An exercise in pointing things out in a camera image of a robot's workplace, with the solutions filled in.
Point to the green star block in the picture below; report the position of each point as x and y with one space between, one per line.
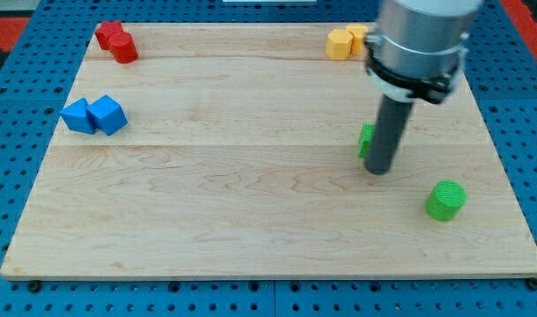
365 138

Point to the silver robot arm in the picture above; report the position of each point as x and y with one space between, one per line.
416 50

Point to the yellow heart block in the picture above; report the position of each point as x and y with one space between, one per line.
358 32

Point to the red star block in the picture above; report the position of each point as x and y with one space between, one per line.
105 31

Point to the wooden board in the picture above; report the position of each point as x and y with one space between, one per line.
240 161

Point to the yellow hexagon block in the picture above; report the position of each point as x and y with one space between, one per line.
338 44

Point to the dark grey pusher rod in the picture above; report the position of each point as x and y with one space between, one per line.
389 128

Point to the blue cube block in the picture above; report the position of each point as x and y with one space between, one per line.
107 115

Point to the red cylinder block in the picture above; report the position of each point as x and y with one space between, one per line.
122 47

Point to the green cylinder block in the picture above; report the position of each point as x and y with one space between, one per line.
445 200

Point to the blue triangle block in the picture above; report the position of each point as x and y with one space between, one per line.
76 117

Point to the blue pegboard base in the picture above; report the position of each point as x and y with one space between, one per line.
39 72

